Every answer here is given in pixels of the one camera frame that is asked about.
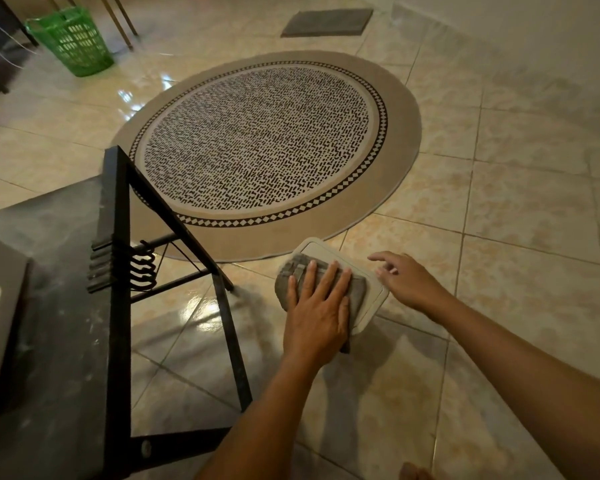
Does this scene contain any person's left hand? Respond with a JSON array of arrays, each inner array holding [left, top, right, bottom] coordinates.
[[282, 260, 355, 364]]

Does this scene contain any person's right hand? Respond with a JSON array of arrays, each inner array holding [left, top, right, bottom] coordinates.
[[367, 251, 457, 324]]

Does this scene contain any grey cleaning cloth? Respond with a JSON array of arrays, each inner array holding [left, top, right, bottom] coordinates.
[[274, 255, 369, 354]]

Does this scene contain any beige rectangular plastic tray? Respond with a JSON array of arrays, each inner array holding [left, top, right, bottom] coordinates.
[[292, 237, 391, 337]]

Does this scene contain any person's right forearm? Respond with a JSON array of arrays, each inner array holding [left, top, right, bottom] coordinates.
[[432, 290, 600, 480]]

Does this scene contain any person's left forearm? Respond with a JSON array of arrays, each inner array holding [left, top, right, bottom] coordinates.
[[195, 345, 348, 480]]

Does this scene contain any round beige patterned rug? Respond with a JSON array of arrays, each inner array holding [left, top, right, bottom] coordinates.
[[111, 50, 423, 263]]

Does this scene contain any grey rectangular floor mat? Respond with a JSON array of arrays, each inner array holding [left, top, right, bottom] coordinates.
[[280, 8, 375, 38]]

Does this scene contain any beige plastic stool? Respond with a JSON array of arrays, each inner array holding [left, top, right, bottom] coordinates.
[[0, 232, 31, 410]]

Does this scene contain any gold metal chair leg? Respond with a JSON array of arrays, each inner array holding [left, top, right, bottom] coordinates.
[[96, 0, 134, 50], [111, 0, 139, 37]]

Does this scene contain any green plastic laundry basket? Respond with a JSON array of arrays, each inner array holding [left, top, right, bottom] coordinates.
[[25, 6, 115, 78]]

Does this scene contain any black metal folding table frame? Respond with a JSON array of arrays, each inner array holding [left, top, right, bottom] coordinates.
[[87, 145, 254, 480]]

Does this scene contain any white cable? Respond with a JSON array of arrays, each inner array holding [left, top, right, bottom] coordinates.
[[0, 12, 42, 71]]

